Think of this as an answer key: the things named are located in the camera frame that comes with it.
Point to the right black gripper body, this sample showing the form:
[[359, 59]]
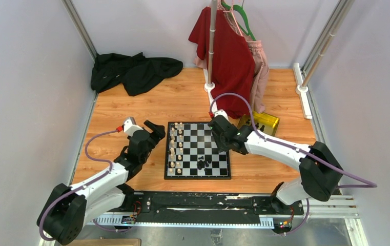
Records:
[[221, 143]]

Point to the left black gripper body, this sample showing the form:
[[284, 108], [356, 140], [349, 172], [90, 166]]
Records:
[[153, 140]]

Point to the black white chess board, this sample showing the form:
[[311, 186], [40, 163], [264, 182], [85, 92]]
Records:
[[198, 141]]

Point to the yellow metal tin box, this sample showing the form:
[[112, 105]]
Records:
[[264, 122]]

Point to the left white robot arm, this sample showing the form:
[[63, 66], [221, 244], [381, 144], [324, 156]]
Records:
[[69, 208]]

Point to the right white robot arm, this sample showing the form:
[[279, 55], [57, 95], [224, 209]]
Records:
[[319, 170]]

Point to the white chess pieces rows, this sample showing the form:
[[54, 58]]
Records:
[[175, 148]]

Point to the black chess pieces cluster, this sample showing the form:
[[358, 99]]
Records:
[[204, 162]]

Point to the pink garment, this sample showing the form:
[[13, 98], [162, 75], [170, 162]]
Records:
[[261, 71]]

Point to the white clothes rack stand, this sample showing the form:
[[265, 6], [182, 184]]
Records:
[[209, 85]]

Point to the black cloth pile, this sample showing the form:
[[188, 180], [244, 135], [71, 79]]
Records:
[[138, 74]]

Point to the red shirt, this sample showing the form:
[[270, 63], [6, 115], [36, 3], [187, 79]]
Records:
[[233, 65]]

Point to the right white rack foot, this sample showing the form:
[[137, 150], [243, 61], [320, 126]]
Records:
[[303, 73]]

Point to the green clothes hanger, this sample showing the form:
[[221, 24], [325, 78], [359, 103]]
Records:
[[231, 9]]

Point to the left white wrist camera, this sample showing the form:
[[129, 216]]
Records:
[[129, 126]]

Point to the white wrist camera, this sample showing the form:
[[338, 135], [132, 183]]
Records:
[[221, 112], [129, 126]]

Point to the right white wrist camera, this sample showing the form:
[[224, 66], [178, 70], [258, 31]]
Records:
[[221, 112]]

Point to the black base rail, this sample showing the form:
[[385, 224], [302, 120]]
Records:
[[177, 209]]

